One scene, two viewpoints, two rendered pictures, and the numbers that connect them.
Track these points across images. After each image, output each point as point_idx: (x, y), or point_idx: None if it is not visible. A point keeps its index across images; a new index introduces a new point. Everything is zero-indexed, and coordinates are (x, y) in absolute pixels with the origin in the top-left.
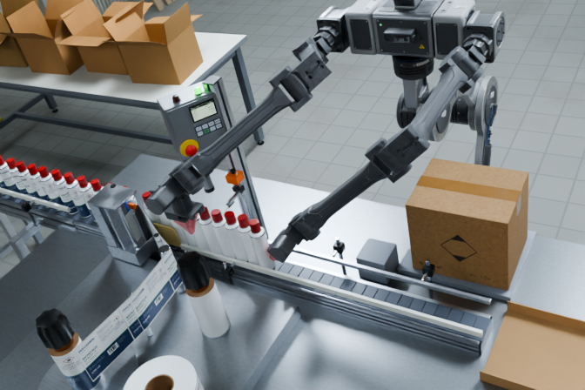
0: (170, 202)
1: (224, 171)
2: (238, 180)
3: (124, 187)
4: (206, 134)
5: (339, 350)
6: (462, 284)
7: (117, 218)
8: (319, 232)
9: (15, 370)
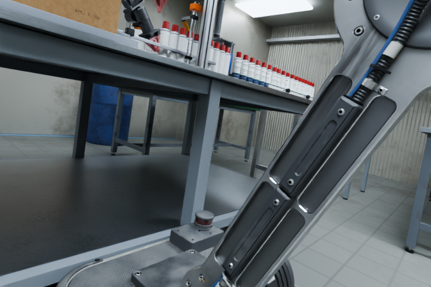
0: None
1: (294, 95)
2: (190, 6)
3: (227, 40)
4: None
5: None
6: None
7: None
8: None
9: None
